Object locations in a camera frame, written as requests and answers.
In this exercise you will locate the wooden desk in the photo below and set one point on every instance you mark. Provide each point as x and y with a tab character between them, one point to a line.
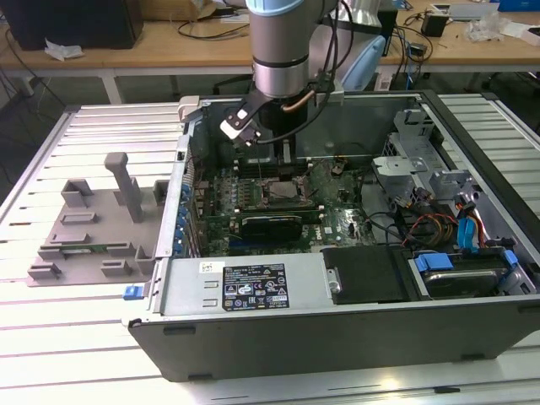
126	55
464	55

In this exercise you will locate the blue case latch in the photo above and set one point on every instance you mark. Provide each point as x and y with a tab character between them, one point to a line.
131	293

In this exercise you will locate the black cube adapter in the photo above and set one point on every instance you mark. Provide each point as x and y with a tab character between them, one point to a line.
433	24

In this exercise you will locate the black clip RAM slot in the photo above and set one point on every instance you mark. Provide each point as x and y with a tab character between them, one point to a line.
249	173
249	165

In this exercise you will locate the brown cardboard box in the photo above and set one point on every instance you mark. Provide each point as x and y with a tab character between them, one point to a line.
211	8

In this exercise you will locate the small grey adapter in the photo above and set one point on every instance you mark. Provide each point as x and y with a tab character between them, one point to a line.
417	48

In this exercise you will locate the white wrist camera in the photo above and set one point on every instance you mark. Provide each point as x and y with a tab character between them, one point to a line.
236	126

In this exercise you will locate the white flat box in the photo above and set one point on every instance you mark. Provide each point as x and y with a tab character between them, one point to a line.
521	33

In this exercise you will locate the RAM slot beside graphics card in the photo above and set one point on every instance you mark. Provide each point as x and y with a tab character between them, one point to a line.
278	208
312	217

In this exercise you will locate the black drive bay cover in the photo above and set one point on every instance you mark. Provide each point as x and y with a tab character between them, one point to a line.
367	274

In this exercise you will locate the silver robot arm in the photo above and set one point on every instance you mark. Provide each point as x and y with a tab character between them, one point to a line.
280	42

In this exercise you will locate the open black PC case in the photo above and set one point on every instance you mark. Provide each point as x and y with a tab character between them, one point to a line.
295	350

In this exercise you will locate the round coin battery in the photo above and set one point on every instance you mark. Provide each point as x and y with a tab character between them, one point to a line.
337	169

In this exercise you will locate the black computer box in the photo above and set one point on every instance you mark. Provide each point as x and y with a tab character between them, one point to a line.
71	21

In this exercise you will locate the grey parts rack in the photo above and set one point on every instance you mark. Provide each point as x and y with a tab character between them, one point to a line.
105	236

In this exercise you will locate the CPU socket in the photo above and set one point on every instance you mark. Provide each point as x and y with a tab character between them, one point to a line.
265	187

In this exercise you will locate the silver drive bay frame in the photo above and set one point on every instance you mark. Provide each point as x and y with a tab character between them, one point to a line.
451	185

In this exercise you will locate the silver metal bracket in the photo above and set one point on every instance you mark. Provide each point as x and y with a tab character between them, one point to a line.
398	177

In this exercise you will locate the perforated metal drive cage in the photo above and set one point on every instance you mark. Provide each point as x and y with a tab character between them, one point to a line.
407	139

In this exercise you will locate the clear plastic bag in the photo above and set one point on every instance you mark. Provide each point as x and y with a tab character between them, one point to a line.
485	26

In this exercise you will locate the hard disk in blue carrier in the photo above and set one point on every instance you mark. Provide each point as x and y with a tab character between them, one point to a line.
460	282

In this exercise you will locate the green motherboard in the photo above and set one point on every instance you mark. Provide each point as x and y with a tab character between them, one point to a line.
337	219

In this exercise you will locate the crumpled white paper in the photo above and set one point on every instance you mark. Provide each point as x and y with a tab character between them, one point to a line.
63	50

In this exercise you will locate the black graphics card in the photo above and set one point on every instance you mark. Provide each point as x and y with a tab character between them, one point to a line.
272	230

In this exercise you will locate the silver power supply unit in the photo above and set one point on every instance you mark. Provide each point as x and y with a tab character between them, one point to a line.
190	291

